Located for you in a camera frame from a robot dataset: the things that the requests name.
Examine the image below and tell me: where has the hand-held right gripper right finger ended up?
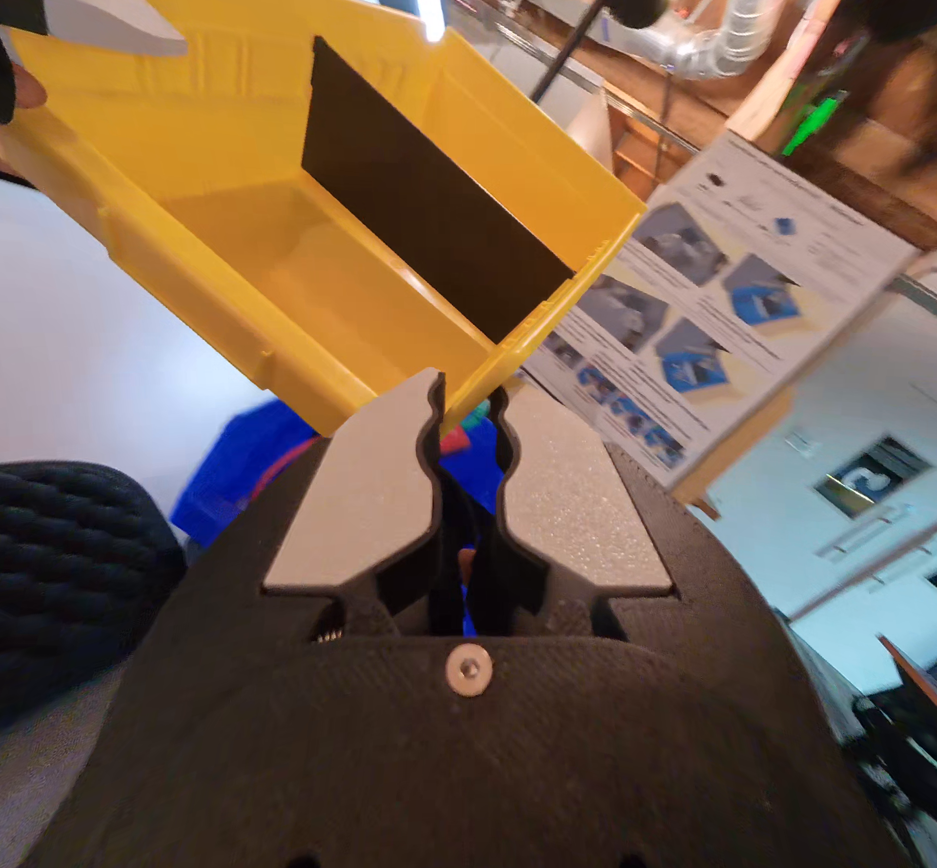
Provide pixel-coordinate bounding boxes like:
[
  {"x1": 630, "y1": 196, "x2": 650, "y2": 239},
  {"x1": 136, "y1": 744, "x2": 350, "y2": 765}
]
[{"x1": 496, "y1": 386, "x2": 674, "y2": 600}]

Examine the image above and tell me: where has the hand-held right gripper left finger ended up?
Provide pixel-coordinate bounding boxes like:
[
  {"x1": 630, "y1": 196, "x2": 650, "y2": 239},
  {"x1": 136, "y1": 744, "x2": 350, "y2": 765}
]
[{"x1": 262, "y1": 368, "x2": 448, "y2": 597}]

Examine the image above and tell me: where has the yellow plastic bin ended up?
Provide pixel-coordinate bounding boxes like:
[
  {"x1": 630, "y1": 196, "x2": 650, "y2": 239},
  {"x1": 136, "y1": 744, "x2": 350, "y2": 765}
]
[{"x1": 0, "y1": 0, "x2": 649, "y2": 439}]

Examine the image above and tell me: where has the person's left hand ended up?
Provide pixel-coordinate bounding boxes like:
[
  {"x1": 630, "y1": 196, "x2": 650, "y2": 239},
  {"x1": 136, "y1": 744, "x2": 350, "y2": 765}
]
[{"x1": 0, "y1": 41, "x2": 49, "y2": 127}]

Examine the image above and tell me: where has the blue plastic bin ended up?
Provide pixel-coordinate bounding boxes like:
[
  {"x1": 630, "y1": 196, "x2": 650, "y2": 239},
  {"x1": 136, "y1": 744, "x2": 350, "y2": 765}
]
[{"x1": 172, "y1": 400, "x2": 506, "y2": 635}]

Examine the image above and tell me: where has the instruction poster board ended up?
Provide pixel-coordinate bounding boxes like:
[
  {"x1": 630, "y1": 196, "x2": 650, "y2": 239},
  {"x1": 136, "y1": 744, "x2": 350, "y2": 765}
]
[{"x1": 521, "y1": 130, "x2": 922, "y2": 505}]

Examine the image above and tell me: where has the black mesh chair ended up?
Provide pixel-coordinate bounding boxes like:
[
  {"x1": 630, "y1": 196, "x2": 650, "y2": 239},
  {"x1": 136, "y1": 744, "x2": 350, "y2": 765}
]
[{"x1": 0, "y1": 461, "x2": 187, "y2": 726}]

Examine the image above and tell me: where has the black bin divider panel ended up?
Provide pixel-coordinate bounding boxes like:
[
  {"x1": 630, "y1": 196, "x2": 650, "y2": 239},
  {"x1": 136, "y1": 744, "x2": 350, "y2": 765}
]
[{"x1": 302, "y1": 36, "x2": 577, "y2": 344}]

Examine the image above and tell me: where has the green exit sign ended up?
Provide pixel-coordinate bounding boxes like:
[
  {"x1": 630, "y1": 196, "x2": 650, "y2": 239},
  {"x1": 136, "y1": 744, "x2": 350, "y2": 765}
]
[{"x1": 782, "y1": 97, "x2": 844, "y2": 157}]

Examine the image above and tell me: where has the black phone wall sign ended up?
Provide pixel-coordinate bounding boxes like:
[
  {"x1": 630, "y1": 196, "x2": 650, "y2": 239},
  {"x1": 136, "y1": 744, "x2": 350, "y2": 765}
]
[{"x1": 815, "y1": 435, "x2": 932, "y2": 519}]

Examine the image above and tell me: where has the silver ventilation duct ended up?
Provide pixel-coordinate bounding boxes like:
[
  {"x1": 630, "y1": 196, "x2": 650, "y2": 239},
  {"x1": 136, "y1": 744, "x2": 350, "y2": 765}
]
[{"x1": 608, "y1": 0, "x2": 815, "y2": 80}]

